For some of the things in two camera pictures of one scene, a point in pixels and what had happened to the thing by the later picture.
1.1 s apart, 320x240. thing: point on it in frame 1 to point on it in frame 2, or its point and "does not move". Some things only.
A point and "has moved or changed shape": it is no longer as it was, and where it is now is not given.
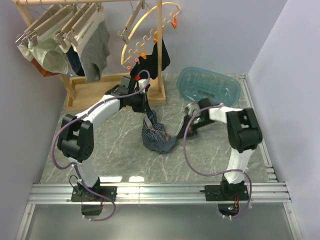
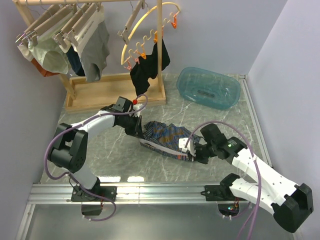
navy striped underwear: x=154 y=135 has moved or changed shape
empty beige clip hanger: x=124 y=34 does not move
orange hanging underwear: x=44 y=72 does not move
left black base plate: x=83 y=193 does not move
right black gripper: x=181 y=134 to x=197 y=157
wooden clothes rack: x=83 y=93 does not move
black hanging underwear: x=149 y=65 does not move
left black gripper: x=144 y=106 to x=137 y=130
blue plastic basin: x=196 y=83 does not move
